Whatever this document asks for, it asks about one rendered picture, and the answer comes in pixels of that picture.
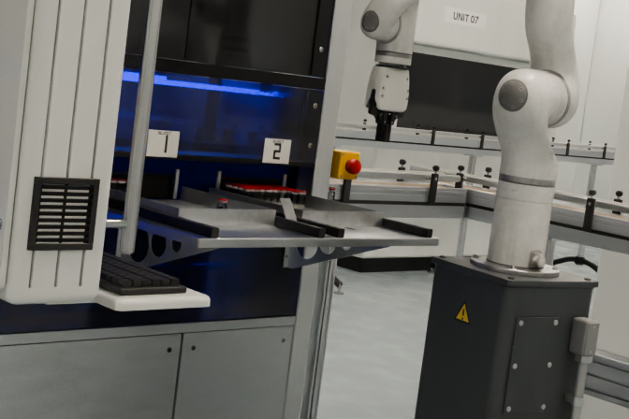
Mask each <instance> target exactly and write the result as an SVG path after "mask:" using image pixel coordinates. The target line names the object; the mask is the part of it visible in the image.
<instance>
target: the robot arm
mask: <svg viewBox="0 0 629 419"><path fill-rule="evenodd" d="M418 5H419V0H372V1H371V2H370V4H369V5H368V6H367V7H366V9H365V10H364V12H363V14H362V17H361V20H360V28H361V31H362V33H363V34H364V35H365V36H367V37H369V38H371V39H375V40H377V42H376V50H375V57H374V61H375V62H379V64H378V65H375V66H373V69H372V72H371V75H370V78H369V82H368V86H367V92H366V96H365V107H366V108H368V109H369V110H368V113H369V114H371V115H373V116H374V118H375V122H376V123H377V127H376V135H375V140H376V141H382V142H389V140H390V133H391V125H393V124H394V122H395V121H396V119H397V118H401V117H403V112H404V111H406V108H407V103H408V95H409V70H408V68H406V66H407V65H411V61H412V54H413V47H414V40H415V32H416V26H417V13H418ZM574 6H575V0H526V7H525V32H526V37H527V41H528V46H529V52H530V60H531V68H520V69H516V70H513V71H511V72H509V73H507V74H506V75H505V76H504V77H503V78H502V79H501V80H500V82H499V83H498V85H497V88H496V90H495V93H494V97H493V102H492V116H493V121H494V126H495V130H496V134H497V137H498V140H499V143H500V148H501V164H500V171H499V178H498V184H497V191H496V198H495V205H494V212H493V218H492V225H491V231H490V244H489V249H488V255H477V254H473V256H471V258H470V263H471V264H472V265H474V266H477V267H481V268H484V269H488V270H492V271H497V272H501V273H506V274H512V275H519V276H526V277H536V278H555V277H558V276H559V275H560V270H559V269H558V267H552V266H549V265H546V258H545V254H546V248H547V242H548V235H549V223H550V216H551V210H552V203H553V197H554V191H555V184H556V178H557V168H558V165H557V159H556V156H555V154H554V151H553V149H552V147H551V144H550V141H549V130H548V128H556V127H560V126H562V125H564V124H566V123H568V122H569V121H570V120H571V119H572V118H573V116H574V115H575V113H576V111H577V108H578V101H579V80H578V66H577V60H576V55H575V48H574V41H573V14H574ZM382 113H383V115H382Z"/></svg>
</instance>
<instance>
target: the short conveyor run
mask: <svg viewBox="0 0 629 419"><path fill-rule="evenodd" d="M399 163H400V165H401V166H399V167H398V170H393V169H376V168H362V169H361V171H360V172H359V173H358V178H377V179H396V180H397V181H373V180H342V179H333V178H330V179H329V187H335V188H336V189H335V198H334V201H338V202H342V203H346V204H350V205H354V206H358V207H363V208H366V209H370V210H378V211H382V212H384V216H383V217H387V218H448V219H464V213H465V207H466V199H467V193H468V192H467V189H463V188H449V187H445V186H443V184H440V183H438V181H454V182H459V181H461V177H460V176H457V175H445V173H443V172H437V171H438V170H440V167H439V166H433V167H432V169H433V171H434V172H426V171H409V170H405V167H403V165H405V164H406V161H405V160H404V159H401V160H400V162H399ZM404 180H416V181H431V182H412V181H404Z"/></svg>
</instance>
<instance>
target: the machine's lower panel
mask: <svg viewBox="0 0 629 419"><path fill-rule="evenodd" d="M295 321H296V316H294V315H287V316H272V317H256V318H241V319H227V320H212V321H197V322H182V323H167V324H152V325H123V326H108V327H93V328H78V329H63V330H48V331H33V332H18V333H3V334H0V419H282V417H283V409H284V402H285V388H286V380H287V373H288V365H289V357H290V351H291V343H292V336H293V328H294V326H293V325H294V324H295ZM181 333H182V334H181Z"/></svg>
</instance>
